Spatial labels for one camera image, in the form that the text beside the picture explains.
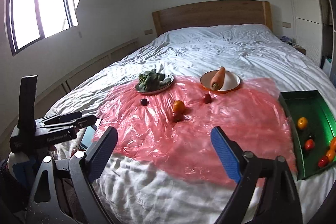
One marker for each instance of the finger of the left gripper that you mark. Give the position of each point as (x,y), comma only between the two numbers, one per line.
(83,122)
(62,118)

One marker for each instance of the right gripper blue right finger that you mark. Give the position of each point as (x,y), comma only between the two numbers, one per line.
(279,200)

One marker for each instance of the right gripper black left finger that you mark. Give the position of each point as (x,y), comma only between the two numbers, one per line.
(87,166)

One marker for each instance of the orange mandarin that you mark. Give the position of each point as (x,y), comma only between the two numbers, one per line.
(179,107)

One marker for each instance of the left hand blue white glove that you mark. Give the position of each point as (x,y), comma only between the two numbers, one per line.
(21,168)

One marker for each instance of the smartphone on bed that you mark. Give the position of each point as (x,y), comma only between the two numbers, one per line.
(87,137)

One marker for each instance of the red fruit near bowl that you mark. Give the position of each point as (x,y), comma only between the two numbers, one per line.
(207,98)

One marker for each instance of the pink plastic sheet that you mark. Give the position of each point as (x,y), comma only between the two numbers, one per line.
(180,144)

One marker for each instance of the green leafy vegetable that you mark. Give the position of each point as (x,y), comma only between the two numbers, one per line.
(150,79)

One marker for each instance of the grey plate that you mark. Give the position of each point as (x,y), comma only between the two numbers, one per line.
(162,86)

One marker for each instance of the red tomato in tray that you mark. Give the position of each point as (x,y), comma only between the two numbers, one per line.
(309,145)

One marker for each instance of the yellow orange in tray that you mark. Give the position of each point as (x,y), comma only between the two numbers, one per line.
(302,123)

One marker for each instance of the orange carrot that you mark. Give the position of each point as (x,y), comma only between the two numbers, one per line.
(218,79)

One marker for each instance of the orange white bowl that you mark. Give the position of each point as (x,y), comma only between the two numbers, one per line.
(231,81)

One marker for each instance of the dark plum in tray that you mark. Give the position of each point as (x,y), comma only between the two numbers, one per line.
(311,136)

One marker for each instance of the green tray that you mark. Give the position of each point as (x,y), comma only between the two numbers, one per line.
(321,123)

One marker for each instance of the red fruit tray bottom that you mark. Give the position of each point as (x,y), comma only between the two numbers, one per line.
(323,162)

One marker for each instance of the orange fruit tray bottom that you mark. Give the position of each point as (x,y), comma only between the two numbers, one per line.
(330,155)

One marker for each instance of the window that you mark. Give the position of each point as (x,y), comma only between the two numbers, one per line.
(30,21)

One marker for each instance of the wooden nightstand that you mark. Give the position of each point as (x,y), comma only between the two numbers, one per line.
(290,42)

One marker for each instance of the wooden headboard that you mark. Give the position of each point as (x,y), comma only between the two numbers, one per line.
(213,13)

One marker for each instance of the white wardrobe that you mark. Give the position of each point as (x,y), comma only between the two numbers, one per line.
(313,27)

